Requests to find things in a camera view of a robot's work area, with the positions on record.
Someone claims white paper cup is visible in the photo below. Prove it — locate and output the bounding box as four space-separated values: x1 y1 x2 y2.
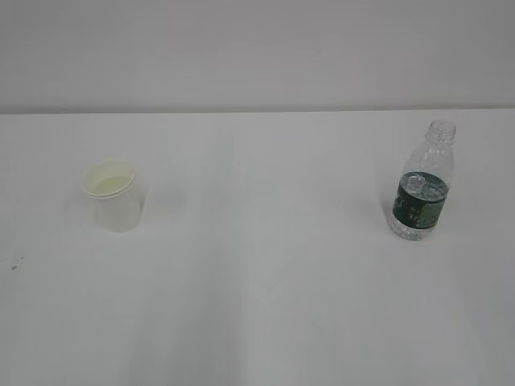
82 159 142 232

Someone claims clear water bottle green label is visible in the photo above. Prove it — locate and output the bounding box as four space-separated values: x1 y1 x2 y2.
387 120 456 241

